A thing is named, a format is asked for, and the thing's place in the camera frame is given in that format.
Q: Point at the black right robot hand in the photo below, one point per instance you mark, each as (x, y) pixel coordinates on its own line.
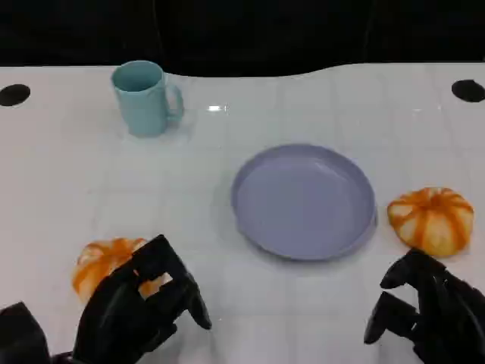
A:
(451, 314)

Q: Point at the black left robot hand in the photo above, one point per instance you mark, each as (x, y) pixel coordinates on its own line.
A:
(121, 314)

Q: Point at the orange white toy bread roll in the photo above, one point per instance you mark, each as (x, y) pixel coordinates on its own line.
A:
(432, 223)
(98, 261)

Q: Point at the lilac plate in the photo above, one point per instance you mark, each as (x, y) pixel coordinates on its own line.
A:
(303, 204)

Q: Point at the pale green mug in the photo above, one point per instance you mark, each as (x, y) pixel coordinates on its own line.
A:
(142, 110)

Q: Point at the black table grommet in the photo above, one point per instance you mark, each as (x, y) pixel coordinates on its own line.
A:
(469, 91)
(13, 95)

